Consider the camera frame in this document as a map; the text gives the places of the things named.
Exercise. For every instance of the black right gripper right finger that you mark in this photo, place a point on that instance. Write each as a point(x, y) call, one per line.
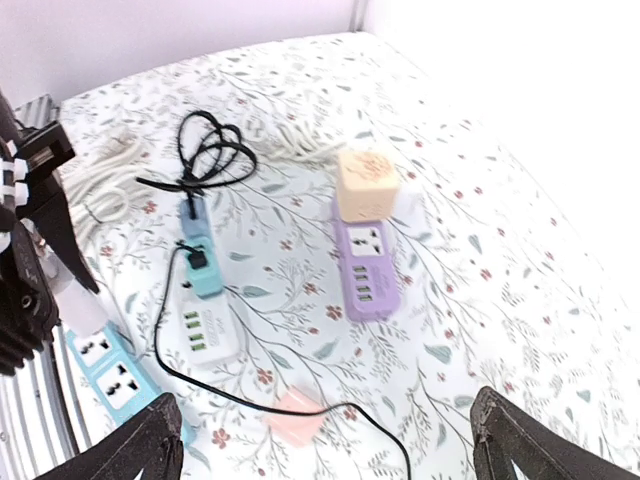
point(507, 440)

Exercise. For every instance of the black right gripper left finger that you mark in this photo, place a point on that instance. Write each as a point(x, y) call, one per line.
point(147, 446)

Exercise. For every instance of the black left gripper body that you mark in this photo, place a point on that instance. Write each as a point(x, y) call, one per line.
point(30, 189)

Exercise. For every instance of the teal power strip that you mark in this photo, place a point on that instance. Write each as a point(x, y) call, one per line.
point(122, 386)

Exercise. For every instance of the white power strip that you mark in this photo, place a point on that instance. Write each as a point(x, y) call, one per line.
point(208, 329)

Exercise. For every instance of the white charger adapter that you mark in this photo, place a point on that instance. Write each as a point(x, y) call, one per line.
point(79, 309)

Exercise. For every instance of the pink charger plug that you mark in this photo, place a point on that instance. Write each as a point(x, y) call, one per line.
point(300, 423)

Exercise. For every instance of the teal charger plug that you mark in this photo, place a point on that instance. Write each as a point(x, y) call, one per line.
point(203, 270)

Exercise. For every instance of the light blue charger plug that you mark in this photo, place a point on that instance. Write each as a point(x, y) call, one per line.
point(194, 218)

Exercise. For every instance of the purple power strip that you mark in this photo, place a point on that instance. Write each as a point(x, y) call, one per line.
point(367, 273)

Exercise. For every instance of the beige cube socket adapter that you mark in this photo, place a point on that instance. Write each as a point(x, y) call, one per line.
point(366, 186)

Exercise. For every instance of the floral table mat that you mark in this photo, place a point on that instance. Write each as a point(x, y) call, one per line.
point(496, 288)

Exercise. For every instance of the left aluminium frame post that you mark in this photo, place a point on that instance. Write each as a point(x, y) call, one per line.
point(358, 13)

